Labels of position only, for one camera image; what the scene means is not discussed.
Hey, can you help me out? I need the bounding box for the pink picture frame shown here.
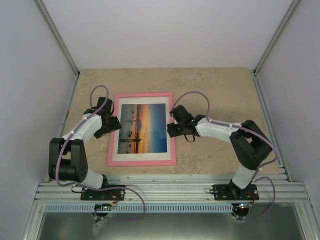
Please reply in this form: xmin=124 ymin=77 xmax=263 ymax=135
xmin=106 ymin=91 xmax=177 ymax=167

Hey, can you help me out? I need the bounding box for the aluminium corner post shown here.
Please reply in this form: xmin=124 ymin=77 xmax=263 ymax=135
xmin=34 ymin=0 xmax=80 ymax=78
xmin=252 ymin=0 xmax=303 ymax=77

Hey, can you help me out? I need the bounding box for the sunset photo print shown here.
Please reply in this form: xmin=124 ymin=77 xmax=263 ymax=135
xmin=117 ymin=103 xmax=168 ymax=154

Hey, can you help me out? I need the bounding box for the aluminium corner post left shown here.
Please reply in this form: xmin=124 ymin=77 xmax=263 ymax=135
xmin=34 ymin=0 xmax=80 ymax=78

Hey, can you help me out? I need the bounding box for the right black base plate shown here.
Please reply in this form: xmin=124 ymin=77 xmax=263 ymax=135
xmin=209 ymin=184 xmax=260 ymax=201

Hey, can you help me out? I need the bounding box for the light blue cable duct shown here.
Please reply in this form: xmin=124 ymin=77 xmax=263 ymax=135
xmin=45 ymin=203 xmax=249 ymax=214

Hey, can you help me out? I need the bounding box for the aluminium corner post right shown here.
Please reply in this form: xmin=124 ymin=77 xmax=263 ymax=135
xmin=252 ymin=0 xmax=303 ymax=77

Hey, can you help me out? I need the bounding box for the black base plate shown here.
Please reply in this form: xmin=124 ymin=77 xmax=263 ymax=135
xmin=80 ymin=184 xmax=126 ymax=201
xmin=209 ymin=184 xmax=260 ymax=201

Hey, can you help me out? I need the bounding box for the white photo mat board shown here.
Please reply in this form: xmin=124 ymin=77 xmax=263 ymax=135
xmin=111 ymin=95 xmax=174 ymax=162

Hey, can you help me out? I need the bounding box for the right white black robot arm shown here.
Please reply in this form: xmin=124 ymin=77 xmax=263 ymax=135
xmin=167 ymin=105 xmax=272 ymax=200

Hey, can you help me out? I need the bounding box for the aluminium rail platform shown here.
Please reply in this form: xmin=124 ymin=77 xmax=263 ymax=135
xmin=34 ymin=165 xmax=310 ymax=203

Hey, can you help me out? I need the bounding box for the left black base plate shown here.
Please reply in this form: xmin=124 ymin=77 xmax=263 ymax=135
xmin=80 ymin=184 xmax=126 ymax=201

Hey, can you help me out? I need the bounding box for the clear plastic bag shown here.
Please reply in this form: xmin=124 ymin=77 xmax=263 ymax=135
xmin=92 ymin=219 xmax=107 ymax=236

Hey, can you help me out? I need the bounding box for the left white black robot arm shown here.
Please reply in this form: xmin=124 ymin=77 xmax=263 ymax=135
xmin=48 ymin=97 xmax=122 ymax=200

